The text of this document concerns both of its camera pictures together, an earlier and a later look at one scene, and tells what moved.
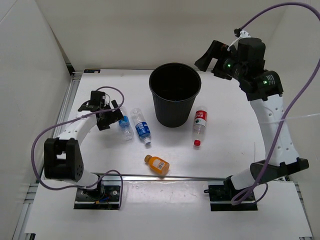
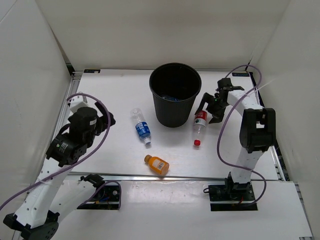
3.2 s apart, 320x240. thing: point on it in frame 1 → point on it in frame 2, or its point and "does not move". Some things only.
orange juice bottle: (157, 164) does not move
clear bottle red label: (200, 124) does not move
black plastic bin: (174, 86) does not move
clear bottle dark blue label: (142, 128) does not move
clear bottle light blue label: (125, 124) → (171, 98)
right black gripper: (219, 51) → (218, 116)
